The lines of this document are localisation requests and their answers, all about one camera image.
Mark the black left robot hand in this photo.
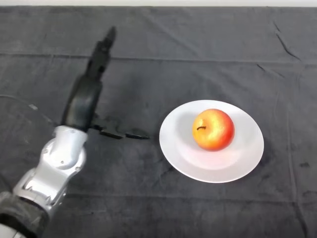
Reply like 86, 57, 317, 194
60, 26, 151, 140

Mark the red yellow apple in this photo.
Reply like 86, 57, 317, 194
192, 108, 235, 152

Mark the white round plate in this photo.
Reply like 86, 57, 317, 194
159, 99, 264, 184

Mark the black cloth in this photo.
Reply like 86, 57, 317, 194
0, 5, 317, 238

